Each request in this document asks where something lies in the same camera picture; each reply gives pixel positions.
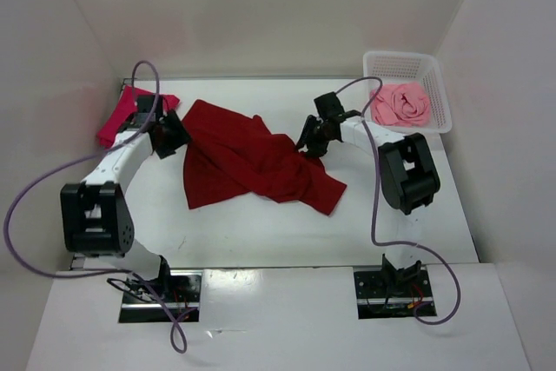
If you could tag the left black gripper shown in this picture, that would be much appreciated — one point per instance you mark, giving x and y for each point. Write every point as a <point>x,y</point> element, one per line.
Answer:
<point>180,135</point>

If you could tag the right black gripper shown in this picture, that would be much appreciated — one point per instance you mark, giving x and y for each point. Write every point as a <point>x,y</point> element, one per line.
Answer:
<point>316,149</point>

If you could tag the magenta t shirt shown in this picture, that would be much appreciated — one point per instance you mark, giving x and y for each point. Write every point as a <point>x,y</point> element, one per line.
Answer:
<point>124,109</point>

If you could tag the dark red t shirt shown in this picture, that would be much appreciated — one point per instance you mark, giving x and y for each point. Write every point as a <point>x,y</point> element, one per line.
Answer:
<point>232,154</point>

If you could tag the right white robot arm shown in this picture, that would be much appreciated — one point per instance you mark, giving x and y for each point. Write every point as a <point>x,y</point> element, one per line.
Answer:
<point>405,176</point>

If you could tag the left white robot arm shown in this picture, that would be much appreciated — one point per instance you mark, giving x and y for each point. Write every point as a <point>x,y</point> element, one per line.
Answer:
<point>96,219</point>

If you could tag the light pink t shirt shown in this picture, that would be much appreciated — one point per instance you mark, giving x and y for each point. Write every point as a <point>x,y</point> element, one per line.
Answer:
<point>401,105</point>

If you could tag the white plastic basket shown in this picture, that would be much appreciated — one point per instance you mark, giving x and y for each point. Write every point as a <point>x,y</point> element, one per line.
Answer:
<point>407,67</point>

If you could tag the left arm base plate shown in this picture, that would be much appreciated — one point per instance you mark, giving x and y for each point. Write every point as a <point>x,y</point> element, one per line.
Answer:
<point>182,299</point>

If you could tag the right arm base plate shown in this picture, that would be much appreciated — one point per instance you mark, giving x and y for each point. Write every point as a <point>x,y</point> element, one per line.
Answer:
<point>375,301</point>

